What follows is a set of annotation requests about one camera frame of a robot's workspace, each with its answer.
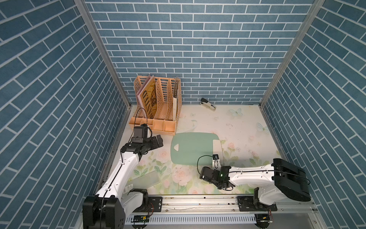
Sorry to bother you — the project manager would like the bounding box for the cream white cleaver knife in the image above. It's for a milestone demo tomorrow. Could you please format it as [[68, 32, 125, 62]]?
[[212, 140, 224, 170]]

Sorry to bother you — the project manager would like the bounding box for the green cutting board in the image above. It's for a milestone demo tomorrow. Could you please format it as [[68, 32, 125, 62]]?
[[170, 132, 220, 166]]

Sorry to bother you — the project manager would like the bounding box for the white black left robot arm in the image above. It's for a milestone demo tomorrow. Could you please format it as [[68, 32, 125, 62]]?
[[83, 135, 164, 229]]

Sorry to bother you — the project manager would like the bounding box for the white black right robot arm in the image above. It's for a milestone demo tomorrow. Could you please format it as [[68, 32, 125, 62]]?
[[199, 155, 311, 211]]

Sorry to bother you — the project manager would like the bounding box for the peach plastic file organizer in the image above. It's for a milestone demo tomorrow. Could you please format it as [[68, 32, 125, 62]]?
[[129, 76, 182, 135]]

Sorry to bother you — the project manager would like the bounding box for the floral table mat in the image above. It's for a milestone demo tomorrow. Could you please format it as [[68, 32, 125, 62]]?
[[129, 105, 280, 195]]

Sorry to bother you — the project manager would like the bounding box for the brown printed magazine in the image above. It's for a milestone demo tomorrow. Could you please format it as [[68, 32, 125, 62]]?
[[136, 76, 157, 119]]

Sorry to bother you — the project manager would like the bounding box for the white folder in organizer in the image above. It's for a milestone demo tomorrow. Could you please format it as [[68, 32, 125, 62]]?
[[172, 77, 181, 122]]

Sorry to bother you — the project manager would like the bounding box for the white black stapler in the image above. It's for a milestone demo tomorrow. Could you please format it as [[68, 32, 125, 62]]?
[[200, 98, 216, 111]]

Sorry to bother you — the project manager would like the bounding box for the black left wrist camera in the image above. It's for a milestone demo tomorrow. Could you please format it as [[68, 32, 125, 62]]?
[[131, 124, 153, 144]]

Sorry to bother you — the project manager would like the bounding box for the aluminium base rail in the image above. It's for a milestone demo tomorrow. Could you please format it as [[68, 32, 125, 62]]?
[[74, 194, 327, 229]]

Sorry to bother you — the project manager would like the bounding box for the aluminium corner post left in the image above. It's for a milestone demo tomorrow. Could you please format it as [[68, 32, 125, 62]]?
[[74, 0, 131, 109]]

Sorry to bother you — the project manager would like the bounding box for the aluminium corner post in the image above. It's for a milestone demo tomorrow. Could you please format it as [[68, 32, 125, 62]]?
[[259, 0, 325, 111], [74, 0, 131, 109]]

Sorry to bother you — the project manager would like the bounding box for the aluminium corner post right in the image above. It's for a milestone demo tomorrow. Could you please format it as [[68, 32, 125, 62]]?
[[259, 0, 325, 111]]

